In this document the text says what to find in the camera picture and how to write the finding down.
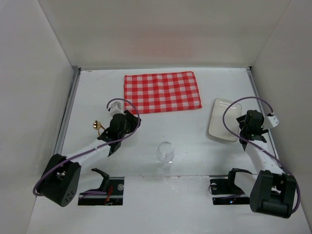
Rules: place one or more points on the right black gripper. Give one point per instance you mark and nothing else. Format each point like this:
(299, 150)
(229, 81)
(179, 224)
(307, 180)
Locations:
(243, 121)

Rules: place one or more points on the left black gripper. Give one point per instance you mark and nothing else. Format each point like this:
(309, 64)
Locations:
(131, 119)

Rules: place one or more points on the red white checkered cloth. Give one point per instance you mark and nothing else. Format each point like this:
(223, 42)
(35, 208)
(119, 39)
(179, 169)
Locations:
(162, 92)

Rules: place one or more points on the white rectangular plate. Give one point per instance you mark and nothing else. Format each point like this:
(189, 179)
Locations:
(216, 126)

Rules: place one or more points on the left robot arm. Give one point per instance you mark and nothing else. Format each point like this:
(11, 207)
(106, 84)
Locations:
(60, 179)

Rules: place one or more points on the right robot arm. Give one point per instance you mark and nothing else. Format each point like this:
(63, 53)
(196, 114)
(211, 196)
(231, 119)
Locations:
(271, 191)

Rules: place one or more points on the gold spoon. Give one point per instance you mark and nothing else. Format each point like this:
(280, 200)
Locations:
(97, 126)

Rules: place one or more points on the clear wine glass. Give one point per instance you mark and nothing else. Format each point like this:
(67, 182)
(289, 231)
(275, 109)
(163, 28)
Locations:
(165, 154)

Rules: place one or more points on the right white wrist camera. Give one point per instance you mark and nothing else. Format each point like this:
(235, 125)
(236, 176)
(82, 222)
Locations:
(270, 121)

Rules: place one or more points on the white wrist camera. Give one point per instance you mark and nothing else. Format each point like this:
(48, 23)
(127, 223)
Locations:
(115, 108)
(270, 121)

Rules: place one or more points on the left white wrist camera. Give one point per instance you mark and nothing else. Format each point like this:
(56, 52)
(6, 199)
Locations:
(115, 108)

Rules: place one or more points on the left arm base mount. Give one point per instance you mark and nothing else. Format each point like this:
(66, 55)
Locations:
(101, 190)

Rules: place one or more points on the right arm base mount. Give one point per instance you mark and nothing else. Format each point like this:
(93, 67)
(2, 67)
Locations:
(225, 192)

